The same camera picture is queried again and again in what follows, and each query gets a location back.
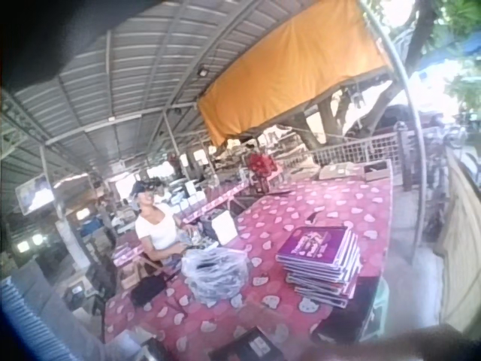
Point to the red patterned tablecloth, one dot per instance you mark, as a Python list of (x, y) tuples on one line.
[(263, 263)]

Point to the clear plastic bag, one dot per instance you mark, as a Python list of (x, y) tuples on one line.
[(215, 275)]

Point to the cardboard carton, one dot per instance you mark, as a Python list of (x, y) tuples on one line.
[(340, 171), (377, 171)]

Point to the stack of purple boxes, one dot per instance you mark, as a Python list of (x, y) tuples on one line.
[(319, 259)]

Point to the floodlight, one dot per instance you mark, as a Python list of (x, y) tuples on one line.
[(203, 71)]

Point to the metal mesh fence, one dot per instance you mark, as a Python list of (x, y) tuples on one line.
[(357, 150)]

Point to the orange fabric awning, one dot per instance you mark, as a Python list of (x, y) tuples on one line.
[(293, 71)]

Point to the black bag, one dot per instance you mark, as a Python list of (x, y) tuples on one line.
[(148, 289)]

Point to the black flat box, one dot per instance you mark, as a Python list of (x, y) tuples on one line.
[(250, 346)]

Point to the tree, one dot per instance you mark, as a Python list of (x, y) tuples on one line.
[(376, 75)]

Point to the curved metal pole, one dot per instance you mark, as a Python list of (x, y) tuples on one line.
[(407, 128)]

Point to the wall monitor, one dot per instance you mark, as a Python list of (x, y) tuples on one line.
[(33, 195)]

